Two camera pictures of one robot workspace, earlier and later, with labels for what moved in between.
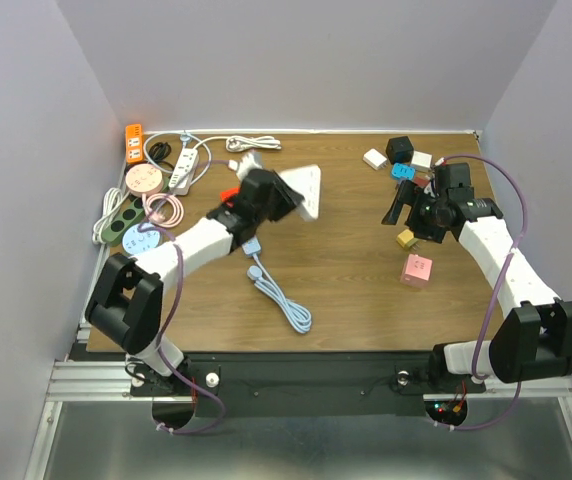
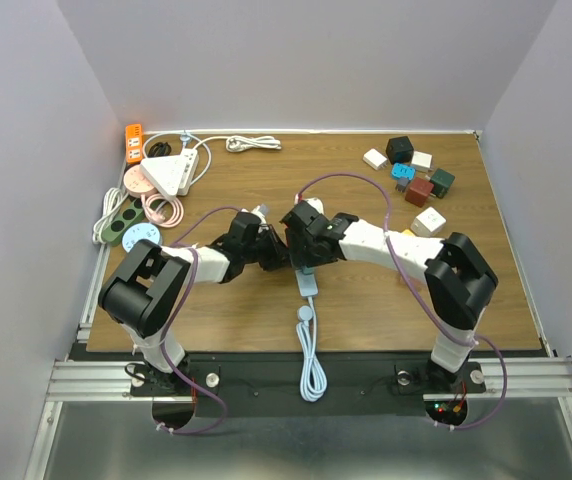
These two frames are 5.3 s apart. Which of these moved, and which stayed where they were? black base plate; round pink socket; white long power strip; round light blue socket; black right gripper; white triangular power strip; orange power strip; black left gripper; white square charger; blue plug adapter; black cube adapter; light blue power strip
Moved: black left gripper; light blue power strip; white triangular power strip; black right gripper
Stayed: white long power strip; black base plate; round pink socket; orange power strip; black cube adapter; white square charger; round light blue socket; blue plug adapter
